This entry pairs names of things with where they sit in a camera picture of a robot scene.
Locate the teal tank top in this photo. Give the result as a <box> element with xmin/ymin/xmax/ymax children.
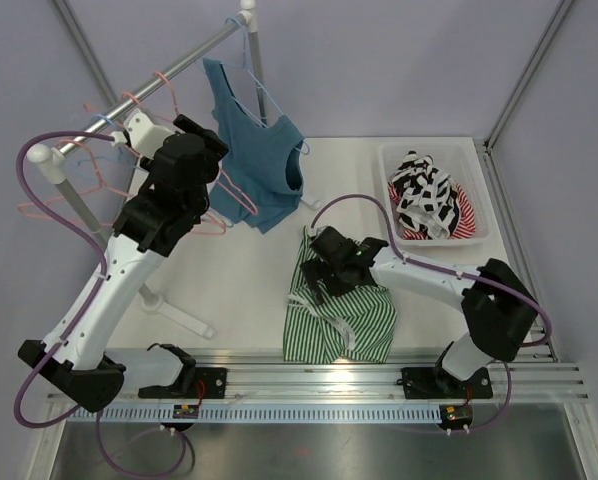
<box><xmin>203</xmin><ymin>59</ymin><xmax>304</xmax><ymax>234</ymax></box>

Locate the perforated cable duct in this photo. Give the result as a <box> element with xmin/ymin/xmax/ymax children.
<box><xmin>102</xmin><ymin>404</ymin><xmax>441</xmax><ymax>424</ymax></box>

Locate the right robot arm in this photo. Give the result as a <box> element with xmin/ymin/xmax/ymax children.
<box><xmin>301</xmin><ymin>227</ymin><xmax>538</xmax><ymax>400</ymax></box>

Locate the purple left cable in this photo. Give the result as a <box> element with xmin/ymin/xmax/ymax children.
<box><xmin>12</xmin><ymin>130</ymin><xmax>195</xmax><ymax>474</ymax></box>

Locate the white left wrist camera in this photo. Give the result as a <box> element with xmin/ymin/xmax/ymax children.
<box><xmin>110</xmin><ymin>108</ymin><xmax>175</xmax><ymax>158</ymax></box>

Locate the green white striped tank top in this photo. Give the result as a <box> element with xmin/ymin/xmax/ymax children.
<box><xmin>282</xmin><ymin>227</ymin><xmax>398</xmax><ymax>364</ymax></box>

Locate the pink hanger under teal top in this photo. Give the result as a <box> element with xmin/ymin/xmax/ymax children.
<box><xmin>153</xmin><ymin>70</ymin><xmax>258</xmax><ymax>214</ymax></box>

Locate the blue wire hanger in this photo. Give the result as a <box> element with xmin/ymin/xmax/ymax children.
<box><xmin>225</xmin><ymin>9</ymin><xmax>284</xmax><ymax>128</ymax></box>

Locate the black white striped tank top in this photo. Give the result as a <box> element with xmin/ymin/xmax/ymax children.
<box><xmin>388</xmin><ymin>151</ymin><xmax>461</xmax><ymax>240</ymax></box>

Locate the silver clothes rack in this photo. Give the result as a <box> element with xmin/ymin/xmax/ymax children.
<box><xmin>29</xmin><ymin>1</ymin><xmax>283</xmax><ymax>339</ymax></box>

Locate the purple cable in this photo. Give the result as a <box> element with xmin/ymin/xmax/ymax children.
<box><xmin>12</xmin><ymin>130</ymin><xmax>195</xmax><ymax>474</ymax></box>
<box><xmin>309</xmin><ymin>193</ymin><xmax>555</xmax><ymax>434</ymax></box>

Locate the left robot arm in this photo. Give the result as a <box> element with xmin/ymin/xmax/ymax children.
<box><xmin>18</xmin><ymin>109</ymin><xmax>229</xmax><ymax>413</ymax></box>

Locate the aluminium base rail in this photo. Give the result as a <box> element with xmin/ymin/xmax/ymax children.
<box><xmin>46</xmin><ymin>349</ymin><xmax>590</xmax><ymax>401</ymax></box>

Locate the red white striped tank top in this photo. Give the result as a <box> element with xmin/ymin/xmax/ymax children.
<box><xmin>388</xmin><ymin>180</ymin><xmax>477</xmax><ymax>240</ymax></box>

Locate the white plastic basket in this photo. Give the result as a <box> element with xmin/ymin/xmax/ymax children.
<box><xmin>378</xmin><ymin>137</ymin><xmax>494</xmax><ymax>247</ymax></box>

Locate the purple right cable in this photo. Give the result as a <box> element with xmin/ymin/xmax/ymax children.
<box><xmin>309</xmin><ymin>193</ymin><xmax>555</xmax><ymax>434</ymax></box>

